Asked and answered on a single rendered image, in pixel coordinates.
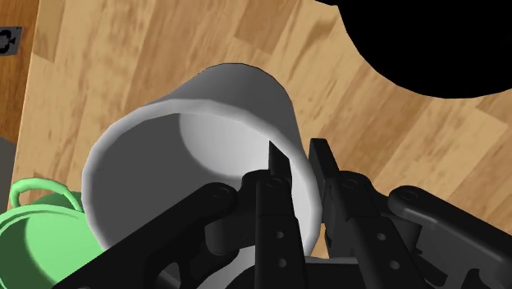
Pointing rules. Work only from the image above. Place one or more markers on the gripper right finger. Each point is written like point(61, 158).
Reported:
point(360, 216)

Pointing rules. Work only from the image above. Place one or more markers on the black round object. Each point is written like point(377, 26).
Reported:
point(420, 40)

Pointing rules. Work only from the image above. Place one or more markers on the green mug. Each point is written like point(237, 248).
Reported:
point(40, 248)

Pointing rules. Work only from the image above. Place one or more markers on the white cup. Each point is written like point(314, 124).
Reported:
point(160, 168)

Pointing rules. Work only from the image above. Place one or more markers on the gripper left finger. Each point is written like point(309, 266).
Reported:
point(276, 224)

